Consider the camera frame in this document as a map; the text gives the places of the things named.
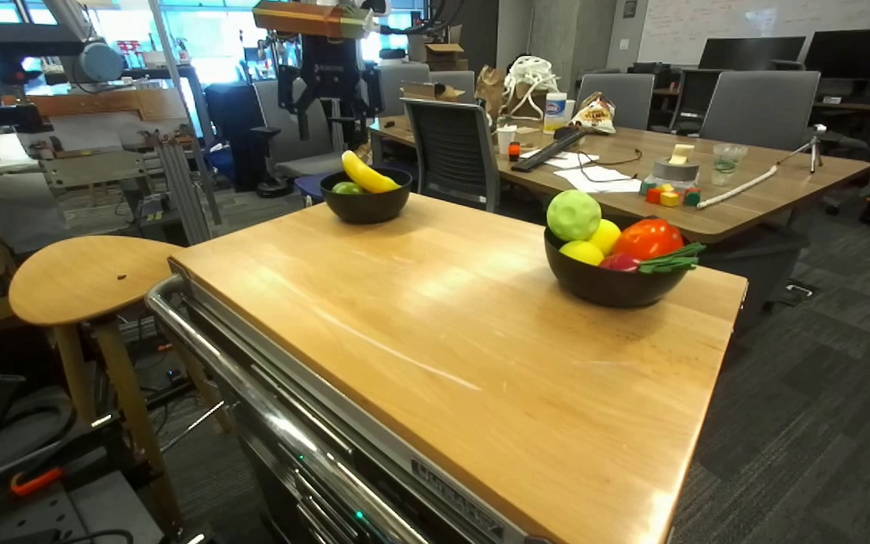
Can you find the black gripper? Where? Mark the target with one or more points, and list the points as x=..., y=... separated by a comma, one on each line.
x=333, y=65

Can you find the yellow toy banana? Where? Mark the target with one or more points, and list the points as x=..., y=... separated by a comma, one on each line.
x=370, y=178

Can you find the black bowl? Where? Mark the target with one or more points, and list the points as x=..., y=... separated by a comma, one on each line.
x=370, y=209
x=606, y=288

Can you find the grey robot arm joint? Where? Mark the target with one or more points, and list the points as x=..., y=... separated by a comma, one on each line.
x=103, y=62

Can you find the grey office chair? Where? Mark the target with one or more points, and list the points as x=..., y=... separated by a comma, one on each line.
x=757, y=106
x=401, y=85
x=620, y=96
x=318, y=168

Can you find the cardboard box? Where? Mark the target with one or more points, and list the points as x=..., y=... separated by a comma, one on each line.
x=445, y=55

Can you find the black mesh office chair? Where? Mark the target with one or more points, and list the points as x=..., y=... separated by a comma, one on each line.
x=452, y=153

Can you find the white net bag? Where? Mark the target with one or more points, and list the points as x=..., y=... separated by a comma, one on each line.
x=530, y=78

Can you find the clear water bottle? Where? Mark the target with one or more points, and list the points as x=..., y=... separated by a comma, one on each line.
x=556, y=110

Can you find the long black bar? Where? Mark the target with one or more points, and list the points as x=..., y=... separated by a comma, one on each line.
x=551, y=151

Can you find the beige soft toy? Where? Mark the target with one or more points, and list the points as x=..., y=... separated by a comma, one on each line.
x=595, y=116

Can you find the light green toy cabbage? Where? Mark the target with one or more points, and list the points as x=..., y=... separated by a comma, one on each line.
x=572, y=217

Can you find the white paper sheets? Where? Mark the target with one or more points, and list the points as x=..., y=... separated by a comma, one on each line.
x=601, y=181

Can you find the yellow toy lemon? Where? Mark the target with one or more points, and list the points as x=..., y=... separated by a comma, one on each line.
x=607, y=235
x=585, y=254

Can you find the round wooden stool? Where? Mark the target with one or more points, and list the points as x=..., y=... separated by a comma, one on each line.
x=83, y=277

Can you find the small red toy fruit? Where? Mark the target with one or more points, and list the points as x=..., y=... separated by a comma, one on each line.
x=620, y=265

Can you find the red toy bell pepper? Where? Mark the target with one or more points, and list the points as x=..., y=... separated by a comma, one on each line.
x=648, y=241

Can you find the coloured toy blocks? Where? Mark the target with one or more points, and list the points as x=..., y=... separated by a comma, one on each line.
x=670, y=198

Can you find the thin silver metal rod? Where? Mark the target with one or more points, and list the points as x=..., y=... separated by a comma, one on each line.
x=193, y=426

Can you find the silver tool cart cabinet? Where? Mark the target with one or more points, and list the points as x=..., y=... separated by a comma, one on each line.
x=285, y=474

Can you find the clear plastic cup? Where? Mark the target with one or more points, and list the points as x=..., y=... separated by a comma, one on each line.
x=730, y=160

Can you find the black computer monitor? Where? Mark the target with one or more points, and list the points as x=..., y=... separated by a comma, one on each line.
x=754, y=52
x=862, y=55

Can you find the thin white stick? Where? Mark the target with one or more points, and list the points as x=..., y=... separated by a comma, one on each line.
x=746, y=187

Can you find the black perforated breadboard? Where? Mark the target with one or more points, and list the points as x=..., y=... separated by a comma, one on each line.
x=114, y=510

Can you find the small silver tripod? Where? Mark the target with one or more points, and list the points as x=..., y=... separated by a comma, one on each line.
x=818, y=137

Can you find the long wooden conference table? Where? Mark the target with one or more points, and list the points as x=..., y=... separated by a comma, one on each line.
x=818, y=184

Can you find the orange wrist camera block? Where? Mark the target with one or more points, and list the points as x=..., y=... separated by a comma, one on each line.
x=316, y=21

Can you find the grey aluminium frame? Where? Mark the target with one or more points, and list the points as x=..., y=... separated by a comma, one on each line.
x=178, y=184

